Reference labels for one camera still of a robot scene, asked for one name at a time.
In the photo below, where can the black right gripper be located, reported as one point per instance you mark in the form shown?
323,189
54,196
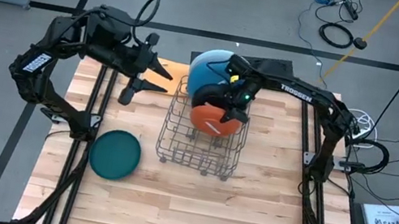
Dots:
229,92

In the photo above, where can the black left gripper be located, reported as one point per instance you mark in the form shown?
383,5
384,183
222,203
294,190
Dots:
136,61

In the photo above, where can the orange plate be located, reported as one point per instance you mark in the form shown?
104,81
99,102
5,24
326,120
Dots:
205,123

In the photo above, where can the light blue plate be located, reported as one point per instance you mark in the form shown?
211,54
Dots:
213,54

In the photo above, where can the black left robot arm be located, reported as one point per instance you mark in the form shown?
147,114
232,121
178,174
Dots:
37,63

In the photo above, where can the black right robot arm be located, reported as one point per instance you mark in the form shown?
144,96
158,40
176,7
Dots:
297,92

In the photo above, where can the yellow waffle cloth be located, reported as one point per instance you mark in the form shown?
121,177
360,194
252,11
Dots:
164,79

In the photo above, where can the dark green plate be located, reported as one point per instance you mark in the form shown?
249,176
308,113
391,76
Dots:
115,155

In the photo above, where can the white power strip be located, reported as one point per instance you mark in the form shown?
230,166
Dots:
362,132

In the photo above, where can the black round floor puck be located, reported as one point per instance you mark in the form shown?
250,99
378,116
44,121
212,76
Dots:
359,44

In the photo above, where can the black power strip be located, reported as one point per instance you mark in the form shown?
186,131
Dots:
350,9

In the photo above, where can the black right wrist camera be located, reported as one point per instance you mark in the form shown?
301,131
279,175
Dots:
245,97

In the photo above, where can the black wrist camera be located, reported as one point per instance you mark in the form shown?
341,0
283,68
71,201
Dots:
245,97
109,28

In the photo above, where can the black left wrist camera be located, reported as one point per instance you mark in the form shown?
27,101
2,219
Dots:
109,28

